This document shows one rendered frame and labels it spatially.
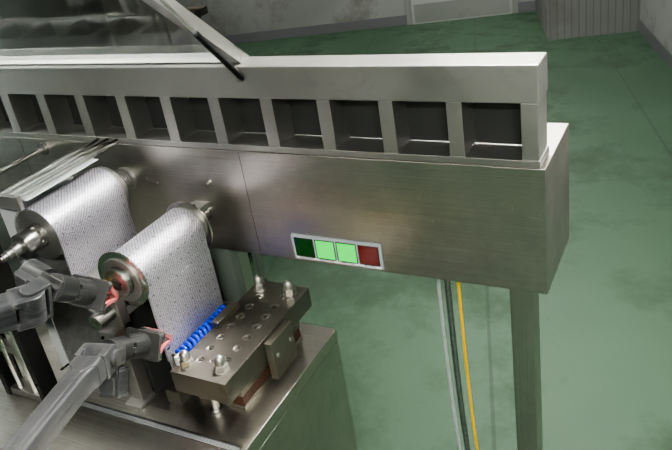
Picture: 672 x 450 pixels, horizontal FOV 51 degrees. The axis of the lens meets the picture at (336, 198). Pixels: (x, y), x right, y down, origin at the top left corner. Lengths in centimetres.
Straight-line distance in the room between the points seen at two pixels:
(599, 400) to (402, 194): 168
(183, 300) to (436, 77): 83
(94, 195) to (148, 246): 25
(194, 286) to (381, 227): 51
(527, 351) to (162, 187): 107
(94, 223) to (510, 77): 108
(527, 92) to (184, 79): 83
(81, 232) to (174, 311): 31
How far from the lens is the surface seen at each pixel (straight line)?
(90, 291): 162
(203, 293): 187
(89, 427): 192
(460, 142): 149
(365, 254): 171
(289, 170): 171
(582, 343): 332
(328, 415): 203
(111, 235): 194
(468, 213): 156
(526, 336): 191
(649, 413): 303
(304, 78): 159
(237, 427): 175
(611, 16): 781
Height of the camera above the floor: 207
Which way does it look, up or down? 26 degrees down
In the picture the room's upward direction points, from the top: 9 degrees counter-clockwise
